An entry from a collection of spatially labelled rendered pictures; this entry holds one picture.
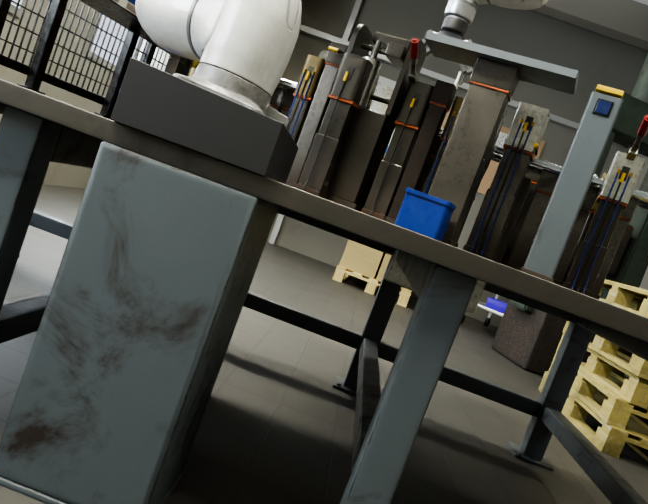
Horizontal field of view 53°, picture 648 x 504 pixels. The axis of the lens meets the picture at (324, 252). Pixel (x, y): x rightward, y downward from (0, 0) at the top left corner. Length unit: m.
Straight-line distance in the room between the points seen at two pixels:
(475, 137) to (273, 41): 0.59
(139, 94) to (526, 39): 7.11
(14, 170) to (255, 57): 0.50
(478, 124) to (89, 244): 0.93
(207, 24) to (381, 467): 0.89
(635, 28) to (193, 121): 6.09
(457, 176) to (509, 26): 6.54
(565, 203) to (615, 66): 6.76
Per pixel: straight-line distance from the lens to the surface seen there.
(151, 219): 1.21
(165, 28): 1.44
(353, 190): 1.79
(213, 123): 1.18
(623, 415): 3.67
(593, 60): 8.26
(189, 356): 1.21
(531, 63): 1.64
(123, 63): 2.36
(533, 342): 5.32
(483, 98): 1.66
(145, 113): 1.22
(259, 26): 1.29
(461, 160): 1.63
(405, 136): 1.81
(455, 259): 1.17
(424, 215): 1.51
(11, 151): 1.37
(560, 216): 1.60
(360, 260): 6.34
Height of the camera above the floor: 0.70
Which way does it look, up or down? 4 degrees down
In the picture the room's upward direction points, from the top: 20 degrees clockwise
